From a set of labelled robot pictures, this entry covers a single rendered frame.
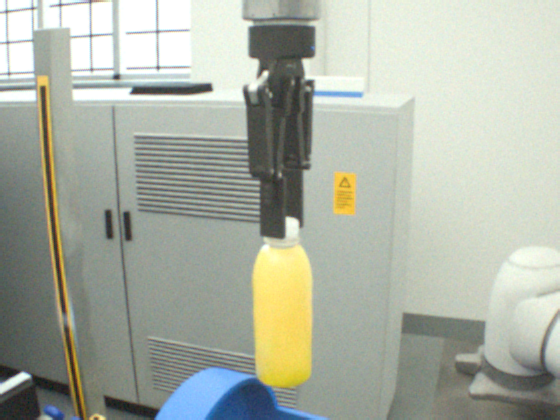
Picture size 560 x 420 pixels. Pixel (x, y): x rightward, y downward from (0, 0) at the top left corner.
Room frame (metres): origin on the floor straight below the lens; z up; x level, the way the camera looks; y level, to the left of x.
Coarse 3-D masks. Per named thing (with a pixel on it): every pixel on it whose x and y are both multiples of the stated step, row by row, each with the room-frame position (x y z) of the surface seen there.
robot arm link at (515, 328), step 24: (504, 264) 0.99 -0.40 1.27; (528, 264) 0.94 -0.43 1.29; (552, 264) 0.93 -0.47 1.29; (504, 288) 0.95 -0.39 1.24; (528, 288) 0.91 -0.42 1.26; (552, 288) 0.90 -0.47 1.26; (504, 312) 0.94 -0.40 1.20; (528, 312) 0.90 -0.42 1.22; (552, 312) 0.87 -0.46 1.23; (504, 336) 0.93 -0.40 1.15; (528, 336) 0.88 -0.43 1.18; (504, 360) 0.93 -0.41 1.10; (528, 360) 0.89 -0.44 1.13
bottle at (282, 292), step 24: (264, 240) 0.68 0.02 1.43; (264, 264) 0.66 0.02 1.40; (288, 264) 0.65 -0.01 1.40; (264, 288) 0.65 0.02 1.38; (288, 288) 0.65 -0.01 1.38; (264, 312) 0.65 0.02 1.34; (288, 312) 0.65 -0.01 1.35; (264, 336) 0.65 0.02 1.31; (288, 336) 0.65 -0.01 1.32; (264, 360) 0.65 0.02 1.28; (288, 360) 0.65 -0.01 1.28; (288, 384) 0.64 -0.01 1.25
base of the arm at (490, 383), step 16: (480, 352) 1.04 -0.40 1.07; (464, 368) 1.02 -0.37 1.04; (480, 368) 1.00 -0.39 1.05; (480, 384) 0.96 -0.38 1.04; (496, 384) 0.94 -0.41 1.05; (512, 384) 0.92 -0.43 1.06; (528, 384) 0.91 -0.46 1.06; (544, 384) 0.92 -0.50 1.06; (512, 400) 0.92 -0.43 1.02; (528, 400) 0.90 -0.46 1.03; (544, 400) 0.89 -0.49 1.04
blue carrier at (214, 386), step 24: (192, 384) 0.67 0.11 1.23; (216, 384) 0.67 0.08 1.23; (240, 384) 0.68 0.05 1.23; (264, 384) 0.74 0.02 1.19; (168, 408) 0.63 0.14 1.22; (192, 408) 0.62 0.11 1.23; (216, 408) 0.72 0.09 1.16; (240, 408) 0.78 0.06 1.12; (264, 408) 0.78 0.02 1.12; (288, 408) 0.77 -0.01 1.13
